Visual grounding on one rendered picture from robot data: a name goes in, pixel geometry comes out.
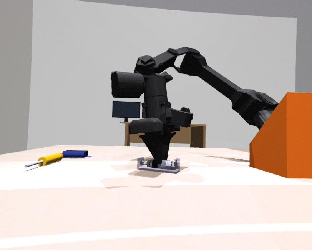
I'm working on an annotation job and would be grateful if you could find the white cylindrical battery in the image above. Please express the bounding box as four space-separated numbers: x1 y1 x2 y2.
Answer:
148 159 175 169

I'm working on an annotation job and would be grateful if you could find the yellow-handled screwdriver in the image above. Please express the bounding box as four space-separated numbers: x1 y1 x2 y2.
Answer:
25 153 63 168

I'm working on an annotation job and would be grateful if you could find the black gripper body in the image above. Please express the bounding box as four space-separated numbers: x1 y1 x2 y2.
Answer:
129 96 180 135

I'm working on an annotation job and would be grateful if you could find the grey battery holder with spring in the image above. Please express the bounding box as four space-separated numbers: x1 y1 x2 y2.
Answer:
137 157 180 174

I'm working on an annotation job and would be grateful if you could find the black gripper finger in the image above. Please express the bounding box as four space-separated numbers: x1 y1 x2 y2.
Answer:
139 133 167 164
162 132 176 160

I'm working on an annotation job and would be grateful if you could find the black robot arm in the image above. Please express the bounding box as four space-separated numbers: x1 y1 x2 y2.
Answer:
110 47 279 130

